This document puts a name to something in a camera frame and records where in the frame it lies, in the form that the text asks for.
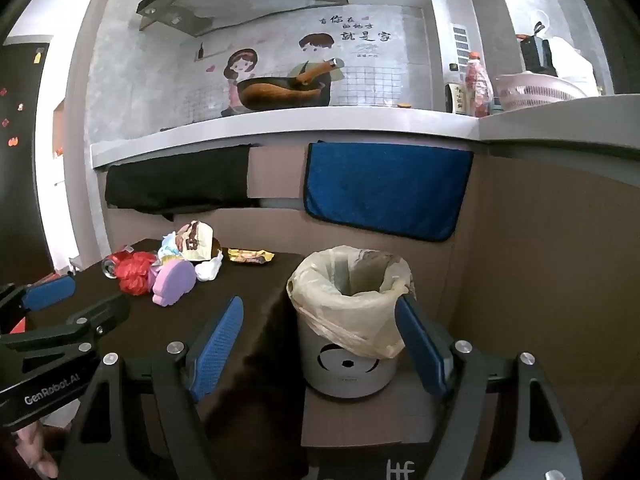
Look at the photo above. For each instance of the clear plastic cup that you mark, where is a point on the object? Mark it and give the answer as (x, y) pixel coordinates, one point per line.
(109, 265)

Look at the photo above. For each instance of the black knife block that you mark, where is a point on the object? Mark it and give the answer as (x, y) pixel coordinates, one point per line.
(536, 55)

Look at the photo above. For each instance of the cartoon wall sticker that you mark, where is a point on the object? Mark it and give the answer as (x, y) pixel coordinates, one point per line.
(240, 67)

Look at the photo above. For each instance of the purple foam piece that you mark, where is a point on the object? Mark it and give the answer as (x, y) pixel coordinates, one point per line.
(172, 282)

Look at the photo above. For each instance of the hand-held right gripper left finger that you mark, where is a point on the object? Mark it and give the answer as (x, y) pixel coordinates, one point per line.
(216, 347)

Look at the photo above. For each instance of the red plastic bag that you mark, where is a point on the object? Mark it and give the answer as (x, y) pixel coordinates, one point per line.
(135, 272)

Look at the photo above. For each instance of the white plastic container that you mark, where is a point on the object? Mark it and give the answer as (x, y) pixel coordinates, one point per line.
(572, 65)

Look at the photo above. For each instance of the yellow snack wrapper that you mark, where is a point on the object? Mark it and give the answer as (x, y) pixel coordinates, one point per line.
(250, 256)

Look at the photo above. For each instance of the cream snack bag red print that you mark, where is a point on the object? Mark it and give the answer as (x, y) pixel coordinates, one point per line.
(197, 240)

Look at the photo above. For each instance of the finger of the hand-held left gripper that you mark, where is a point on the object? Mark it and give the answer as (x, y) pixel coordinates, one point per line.
(47, 292)
(100, 316)

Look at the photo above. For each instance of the group of red fridge magnets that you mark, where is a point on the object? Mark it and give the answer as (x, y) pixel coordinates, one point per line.
(12, 141)

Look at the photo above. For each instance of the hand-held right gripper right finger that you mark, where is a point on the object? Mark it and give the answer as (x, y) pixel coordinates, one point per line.
(420, 350)

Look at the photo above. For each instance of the white round trash bin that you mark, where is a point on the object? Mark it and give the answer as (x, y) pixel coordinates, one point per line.
(345, 367)

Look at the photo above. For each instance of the black cloth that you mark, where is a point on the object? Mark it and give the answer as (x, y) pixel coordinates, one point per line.
(175, 180)

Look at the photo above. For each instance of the small white plastic wrapper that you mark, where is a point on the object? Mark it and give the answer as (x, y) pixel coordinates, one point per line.
(209, 269)

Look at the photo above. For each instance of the white plastic basket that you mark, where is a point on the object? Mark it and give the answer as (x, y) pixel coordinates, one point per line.
(537, 92)

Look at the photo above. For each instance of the person's left hand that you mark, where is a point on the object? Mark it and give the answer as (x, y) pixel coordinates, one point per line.
(32, 450)

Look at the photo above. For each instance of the white wall switch panel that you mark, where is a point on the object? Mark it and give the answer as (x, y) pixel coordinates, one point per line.
(461, 42)

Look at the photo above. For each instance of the blue towel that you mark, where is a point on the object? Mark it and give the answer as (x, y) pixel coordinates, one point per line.
(390, 190)

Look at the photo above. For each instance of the red label plastic bottle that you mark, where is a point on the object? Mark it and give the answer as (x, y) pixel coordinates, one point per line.
(479, 85)

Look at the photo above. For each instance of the white jar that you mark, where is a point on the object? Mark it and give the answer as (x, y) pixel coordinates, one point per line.
(456, 99)

